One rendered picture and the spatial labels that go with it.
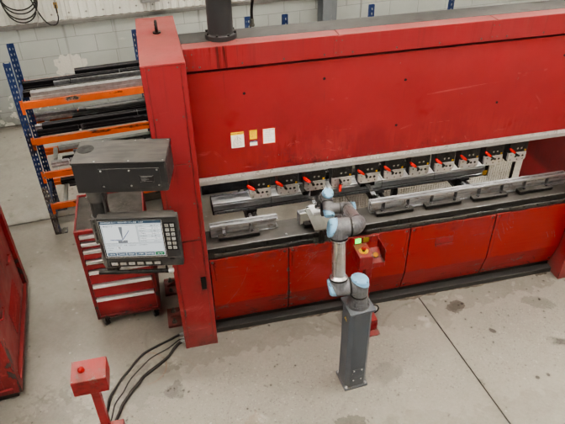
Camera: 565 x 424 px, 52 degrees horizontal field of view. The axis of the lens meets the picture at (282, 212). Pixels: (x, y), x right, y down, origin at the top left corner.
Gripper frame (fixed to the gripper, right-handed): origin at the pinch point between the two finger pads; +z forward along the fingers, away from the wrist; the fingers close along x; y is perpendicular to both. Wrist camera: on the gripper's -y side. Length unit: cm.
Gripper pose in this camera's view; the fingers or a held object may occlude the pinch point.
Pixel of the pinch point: (319, 209)
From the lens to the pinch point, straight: 421.0
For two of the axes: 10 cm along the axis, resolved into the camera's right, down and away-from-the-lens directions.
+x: -9.7, 1.5, -1.8
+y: -1.8, -9.6, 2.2
